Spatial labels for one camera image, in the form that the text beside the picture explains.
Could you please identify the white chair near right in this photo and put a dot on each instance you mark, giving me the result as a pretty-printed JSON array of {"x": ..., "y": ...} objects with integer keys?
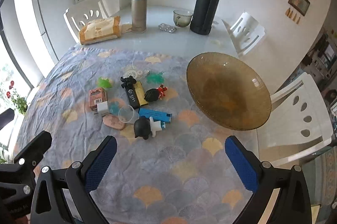
[{"x": 298, "y": 126}]

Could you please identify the yellow rectangular box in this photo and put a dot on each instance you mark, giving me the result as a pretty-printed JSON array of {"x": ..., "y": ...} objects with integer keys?
[{"x": 140, "y": 93}]

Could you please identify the pill blister pack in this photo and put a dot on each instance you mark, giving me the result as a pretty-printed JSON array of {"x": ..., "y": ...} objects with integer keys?
[{"x": 167, "y": 28}]

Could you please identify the black rectangular box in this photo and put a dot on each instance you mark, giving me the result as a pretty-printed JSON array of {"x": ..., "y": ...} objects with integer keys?
[{"x": 132, "y": 97}]

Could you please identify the hanging wooden ornaments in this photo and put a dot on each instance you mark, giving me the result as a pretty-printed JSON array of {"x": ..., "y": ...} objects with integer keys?
[{"x": 293, "y": 15}]

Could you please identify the green frog toy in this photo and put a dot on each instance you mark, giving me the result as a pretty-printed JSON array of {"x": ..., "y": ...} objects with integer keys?
[{"x": 105, "y": 83}]

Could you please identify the white chair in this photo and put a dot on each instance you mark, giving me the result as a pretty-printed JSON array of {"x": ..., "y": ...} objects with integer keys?
[
  {"x": 78, "y": 15},
  {"x": 298, "y": 126},
  {"x": 246, "y": 33}
]

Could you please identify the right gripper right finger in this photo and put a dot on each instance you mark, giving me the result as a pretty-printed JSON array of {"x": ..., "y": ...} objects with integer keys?
[{"x": 261, "y": 178}]

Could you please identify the clear plastic gear toy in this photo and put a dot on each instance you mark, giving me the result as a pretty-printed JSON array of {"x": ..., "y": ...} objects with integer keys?
[{"x": 136, "y": 73}]

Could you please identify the black dragon figurine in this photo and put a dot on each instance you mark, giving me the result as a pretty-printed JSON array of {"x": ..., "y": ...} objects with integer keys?
[{"x": 128, "y": 82}]

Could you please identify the red flower plant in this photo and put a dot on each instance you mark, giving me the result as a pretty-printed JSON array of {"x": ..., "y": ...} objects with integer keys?
[{"x": 19, "y": 102}]

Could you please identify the green translucent splat toy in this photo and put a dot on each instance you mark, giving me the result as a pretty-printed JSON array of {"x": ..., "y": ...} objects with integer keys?
[{"x": 155, "y": 78}]

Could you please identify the blue rectangular box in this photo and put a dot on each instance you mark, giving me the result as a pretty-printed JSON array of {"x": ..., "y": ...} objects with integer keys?
[{"x": 156, "y": 115}]

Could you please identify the patterned ginkgo tablecloth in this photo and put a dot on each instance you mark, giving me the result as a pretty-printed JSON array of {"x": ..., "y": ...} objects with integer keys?
[{"x": 180, "y": 176}]

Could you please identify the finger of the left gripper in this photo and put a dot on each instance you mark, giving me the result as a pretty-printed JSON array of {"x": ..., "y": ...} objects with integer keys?
[{"x": 32, "y": 154}]

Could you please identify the black-haired boy figurine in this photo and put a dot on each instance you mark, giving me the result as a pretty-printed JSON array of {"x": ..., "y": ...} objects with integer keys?
[{"x": 147, "y": 127}]

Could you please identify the clear plastic cup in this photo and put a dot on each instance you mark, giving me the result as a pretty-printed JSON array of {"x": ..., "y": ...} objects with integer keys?
[{"x": 128, "y": 115}]

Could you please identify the pink oval case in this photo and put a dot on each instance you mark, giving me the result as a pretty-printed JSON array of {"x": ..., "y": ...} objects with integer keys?
[{"x": 113, "y": 121}]

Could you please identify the amber ribbed glass bowl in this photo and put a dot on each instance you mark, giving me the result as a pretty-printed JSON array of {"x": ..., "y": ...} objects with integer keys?
[{"x": 228, "y": 91}]

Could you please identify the small glass cup bowl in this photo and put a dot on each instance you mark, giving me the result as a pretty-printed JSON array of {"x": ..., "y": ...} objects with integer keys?
[{"x": 182, "y": 17}]

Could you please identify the white chair far right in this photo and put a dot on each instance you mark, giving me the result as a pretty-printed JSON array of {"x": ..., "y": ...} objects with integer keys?
[{"x": 246, "y": 33}]

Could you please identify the beige cylindrical canister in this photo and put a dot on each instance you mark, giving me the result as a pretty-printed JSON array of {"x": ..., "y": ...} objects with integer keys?
[{"x": 139, "y": 15}]

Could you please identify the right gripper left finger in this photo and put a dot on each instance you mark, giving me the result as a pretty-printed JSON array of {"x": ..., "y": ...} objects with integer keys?
[{"x": 80, "y": 178}]

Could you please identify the teal translucent splat toy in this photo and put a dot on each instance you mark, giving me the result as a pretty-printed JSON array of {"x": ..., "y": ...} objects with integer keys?
[{"x": 114, "y": 108}]

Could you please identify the white chair far left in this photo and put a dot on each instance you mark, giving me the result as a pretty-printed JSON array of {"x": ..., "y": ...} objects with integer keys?
[{"x": 78, "y": 15}]

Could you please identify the black-haired red girl figurine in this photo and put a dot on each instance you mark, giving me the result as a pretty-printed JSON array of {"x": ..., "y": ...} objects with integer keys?
[{"x": 154, "y": 94}]

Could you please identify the white charger cube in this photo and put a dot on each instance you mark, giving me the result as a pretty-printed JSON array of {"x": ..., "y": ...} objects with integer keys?
[{"x": 102, "y": 108}]

